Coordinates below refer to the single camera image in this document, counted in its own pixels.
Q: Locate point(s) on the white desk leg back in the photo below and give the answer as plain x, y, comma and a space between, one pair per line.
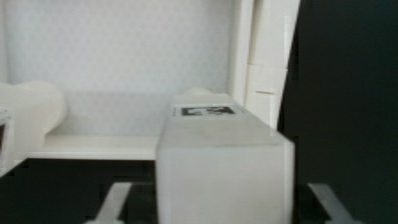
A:
225, 165

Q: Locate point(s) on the white desk top tray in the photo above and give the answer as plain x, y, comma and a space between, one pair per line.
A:
125, 52

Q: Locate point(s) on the white L-shaped fence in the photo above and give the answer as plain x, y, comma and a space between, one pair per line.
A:
274, 23

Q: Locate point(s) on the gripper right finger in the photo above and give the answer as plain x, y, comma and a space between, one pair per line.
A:
319, 207

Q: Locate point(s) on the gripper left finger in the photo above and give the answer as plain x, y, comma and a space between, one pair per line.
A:
129, 207

